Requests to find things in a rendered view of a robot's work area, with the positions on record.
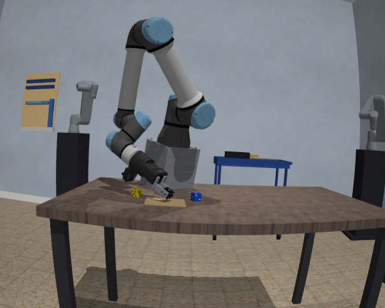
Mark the tan flat mat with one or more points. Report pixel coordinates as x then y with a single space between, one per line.
165 202

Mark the yellow die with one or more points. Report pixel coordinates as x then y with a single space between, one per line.
137 193

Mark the blue die with white pips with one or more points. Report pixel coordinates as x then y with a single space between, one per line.
195 196

